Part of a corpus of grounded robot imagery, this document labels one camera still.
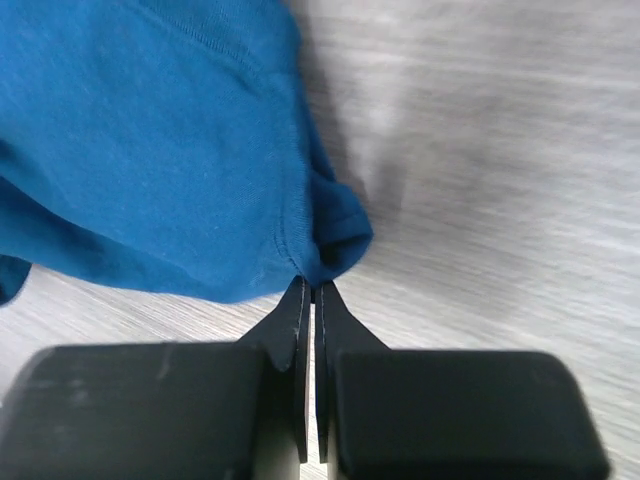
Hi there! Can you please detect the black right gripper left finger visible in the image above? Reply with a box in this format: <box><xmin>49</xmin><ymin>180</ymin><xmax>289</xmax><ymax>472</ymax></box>
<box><xmin>1</xmin><ymin>278</ymin><xmax>311</xmax><ymax>479</ymax></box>

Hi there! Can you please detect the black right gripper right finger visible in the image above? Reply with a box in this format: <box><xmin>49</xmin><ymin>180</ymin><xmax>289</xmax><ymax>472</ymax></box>
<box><xmin>314</xmin><ymin>283</ymin><xmax>611</xmax><ymax>480</ymax></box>

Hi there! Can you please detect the blue mickey print t-shirt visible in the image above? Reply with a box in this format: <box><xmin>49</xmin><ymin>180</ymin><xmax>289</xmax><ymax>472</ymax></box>
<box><xmin>1</xmin><ymin>1</ymin><xmax>373</xmax><ymax>303</ymax></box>

